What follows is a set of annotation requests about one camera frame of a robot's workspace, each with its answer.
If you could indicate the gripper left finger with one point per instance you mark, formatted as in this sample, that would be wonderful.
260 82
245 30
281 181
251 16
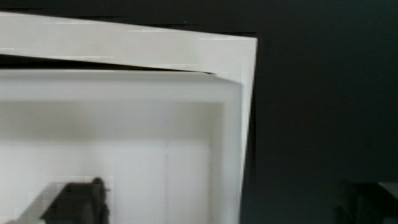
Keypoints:
78 206

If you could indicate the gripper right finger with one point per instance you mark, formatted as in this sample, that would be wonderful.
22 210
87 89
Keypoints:
368 203

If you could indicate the white drawer cabinet box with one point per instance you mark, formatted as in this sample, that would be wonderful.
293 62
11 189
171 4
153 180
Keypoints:
139 123

